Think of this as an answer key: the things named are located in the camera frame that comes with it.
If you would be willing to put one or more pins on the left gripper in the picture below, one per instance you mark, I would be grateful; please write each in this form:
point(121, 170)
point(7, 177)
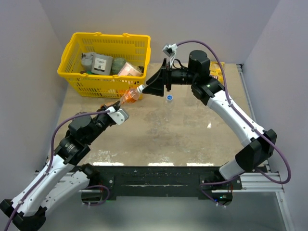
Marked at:
point(104, 107)

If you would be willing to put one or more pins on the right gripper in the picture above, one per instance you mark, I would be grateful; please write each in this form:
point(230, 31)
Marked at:
point(156, 83)

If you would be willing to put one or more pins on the blue bottle cap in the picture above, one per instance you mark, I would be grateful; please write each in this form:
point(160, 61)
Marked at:
point(169, 98)

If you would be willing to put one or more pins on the orange drink bottle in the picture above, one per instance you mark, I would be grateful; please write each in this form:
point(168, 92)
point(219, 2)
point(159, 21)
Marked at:
point(131, 96)

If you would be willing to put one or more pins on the clear bottle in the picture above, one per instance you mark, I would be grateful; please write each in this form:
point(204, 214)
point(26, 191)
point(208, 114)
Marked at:
point(168, 110)

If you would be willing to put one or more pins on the green white bottle cap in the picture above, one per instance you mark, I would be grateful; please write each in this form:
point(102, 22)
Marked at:
point(140, 88)

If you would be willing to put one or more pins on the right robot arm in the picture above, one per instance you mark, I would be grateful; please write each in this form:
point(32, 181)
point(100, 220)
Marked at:
point(211, 93)

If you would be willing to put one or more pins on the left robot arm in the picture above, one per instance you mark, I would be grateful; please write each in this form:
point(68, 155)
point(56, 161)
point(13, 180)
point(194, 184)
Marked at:
point(28, 210)

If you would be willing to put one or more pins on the pink packet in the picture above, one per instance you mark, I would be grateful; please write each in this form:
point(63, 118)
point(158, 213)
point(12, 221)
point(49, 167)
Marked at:
point(129, 70)

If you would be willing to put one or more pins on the green scrub sponge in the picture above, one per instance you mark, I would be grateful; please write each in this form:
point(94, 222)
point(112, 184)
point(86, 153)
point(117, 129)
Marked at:
point(117, 65)

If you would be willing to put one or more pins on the yellow plastic basket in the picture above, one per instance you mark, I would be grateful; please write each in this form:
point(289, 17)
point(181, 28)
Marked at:
point(134, 48)

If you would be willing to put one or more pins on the grey box with label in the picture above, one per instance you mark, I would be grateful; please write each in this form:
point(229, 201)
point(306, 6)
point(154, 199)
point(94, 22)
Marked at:
point(101, 64)

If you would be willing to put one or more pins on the yellow chips bag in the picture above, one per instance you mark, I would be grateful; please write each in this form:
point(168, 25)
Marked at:
point(215, 72)

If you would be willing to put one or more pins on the grey pouch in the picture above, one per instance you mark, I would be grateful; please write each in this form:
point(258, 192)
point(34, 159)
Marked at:
point(87, 60)

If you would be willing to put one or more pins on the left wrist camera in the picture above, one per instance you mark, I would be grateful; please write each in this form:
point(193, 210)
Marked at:
point(119, 116)

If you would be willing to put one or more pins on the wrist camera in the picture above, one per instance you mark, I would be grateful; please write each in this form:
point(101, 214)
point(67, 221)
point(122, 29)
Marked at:
point(170, 50)
point(119, 116)

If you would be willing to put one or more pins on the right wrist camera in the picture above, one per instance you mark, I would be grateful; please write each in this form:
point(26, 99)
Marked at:
point(170, 50)

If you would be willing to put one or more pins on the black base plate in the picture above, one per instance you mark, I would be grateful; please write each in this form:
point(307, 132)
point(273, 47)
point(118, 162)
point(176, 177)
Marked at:
point(111, 182)

